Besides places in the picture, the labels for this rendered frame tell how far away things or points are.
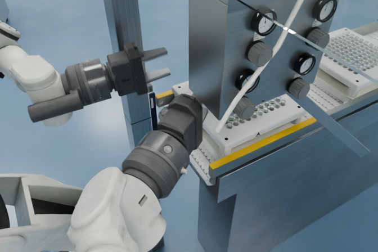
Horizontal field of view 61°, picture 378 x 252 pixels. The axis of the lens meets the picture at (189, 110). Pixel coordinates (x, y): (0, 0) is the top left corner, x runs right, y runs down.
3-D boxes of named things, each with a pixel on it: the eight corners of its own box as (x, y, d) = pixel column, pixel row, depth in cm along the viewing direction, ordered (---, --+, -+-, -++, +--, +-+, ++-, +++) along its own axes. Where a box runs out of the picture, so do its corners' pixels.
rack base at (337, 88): (349, 106, 88) (352, 99, 87) (287, 63, 104) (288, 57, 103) (404, 80, 98) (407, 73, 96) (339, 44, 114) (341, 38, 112)
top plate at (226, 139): (245, 66, 94) (246, 60, 93) (306, 115, 78) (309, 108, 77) (171, 91, 85) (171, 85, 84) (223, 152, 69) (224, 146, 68)
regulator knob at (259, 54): (254, 71, 46) (259, 44, 44) (244, 63, 48) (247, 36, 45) (273, 65, 48) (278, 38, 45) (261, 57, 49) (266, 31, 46)
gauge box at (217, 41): (219, 122, 53) (229, 7, 40) (188, 88, 60) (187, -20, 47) (314, 83, 62) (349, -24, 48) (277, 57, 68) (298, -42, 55)
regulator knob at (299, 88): (295, 102, 57) (300, 83, 54) (285, 94, 59) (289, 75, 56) (309, 97, 59) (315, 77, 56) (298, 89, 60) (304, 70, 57)
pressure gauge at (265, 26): (255, 39, 44) (259, 13, 42) (249, 35, 45) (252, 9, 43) (275, 32, 46) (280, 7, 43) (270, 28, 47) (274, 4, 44)
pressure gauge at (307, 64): (296, 78, 55) (301, 59, 53) (291, 74, 56) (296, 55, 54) (312, 72, 57) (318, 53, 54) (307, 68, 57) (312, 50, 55)
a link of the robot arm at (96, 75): (130, 32, 69) (74, 46, 67) (141, 53, 62) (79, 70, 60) (140, 79, 77) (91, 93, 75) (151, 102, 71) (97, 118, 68)
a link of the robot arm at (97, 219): (120, 157, 47) (98, 225, 34) (156, 198, 50) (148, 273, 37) (86, 178, 48) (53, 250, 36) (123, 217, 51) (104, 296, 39)
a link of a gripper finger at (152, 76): (167, 66, 74) (140, 73, 72) (171, 73, 71) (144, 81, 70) (167, 72, 75) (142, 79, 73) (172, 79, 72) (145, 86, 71)
